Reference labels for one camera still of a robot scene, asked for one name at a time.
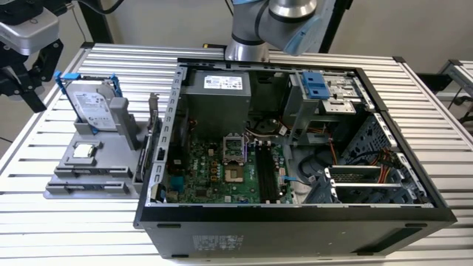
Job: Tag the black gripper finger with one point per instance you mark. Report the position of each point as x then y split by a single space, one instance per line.
35 92
10 88

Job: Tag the RAM stick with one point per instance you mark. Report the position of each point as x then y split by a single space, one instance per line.
88 188
94 169

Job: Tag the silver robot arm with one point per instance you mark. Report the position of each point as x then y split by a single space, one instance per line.
246 27

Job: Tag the RAM slot white clips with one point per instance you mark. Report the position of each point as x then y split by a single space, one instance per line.
263 171
272 171

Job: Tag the hard disk in blue carrier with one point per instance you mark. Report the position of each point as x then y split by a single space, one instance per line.
91 108

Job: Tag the silver CPU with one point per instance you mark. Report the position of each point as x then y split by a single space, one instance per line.
84 151

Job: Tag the grey parts rack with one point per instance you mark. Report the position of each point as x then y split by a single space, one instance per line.
103 149

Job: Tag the graphics card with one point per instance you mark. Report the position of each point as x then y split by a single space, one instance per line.
143 166

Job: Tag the yellow black connector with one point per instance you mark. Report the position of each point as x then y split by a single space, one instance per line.
204 45

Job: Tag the grey power supply unit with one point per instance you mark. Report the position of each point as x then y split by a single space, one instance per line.
218 110

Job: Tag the CPU socket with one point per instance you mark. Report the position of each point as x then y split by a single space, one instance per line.
235 174

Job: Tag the green motherboard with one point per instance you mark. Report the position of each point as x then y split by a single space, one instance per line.
236 191

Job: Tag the grey metal drive cage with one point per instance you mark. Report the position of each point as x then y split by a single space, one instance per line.
303 119

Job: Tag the blue plastic drive latch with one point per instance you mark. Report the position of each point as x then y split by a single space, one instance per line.
314 83

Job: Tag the black PC case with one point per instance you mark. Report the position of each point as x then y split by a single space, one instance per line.
259 235

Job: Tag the perforated metal disk bay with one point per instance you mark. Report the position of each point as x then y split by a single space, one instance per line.
351 174

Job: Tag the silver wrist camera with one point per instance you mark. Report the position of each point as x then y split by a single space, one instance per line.
30 36

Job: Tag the black stand post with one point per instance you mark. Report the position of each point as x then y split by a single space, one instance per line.
335 27
98 25

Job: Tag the aluminium frame table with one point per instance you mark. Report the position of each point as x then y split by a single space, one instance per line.
459 69

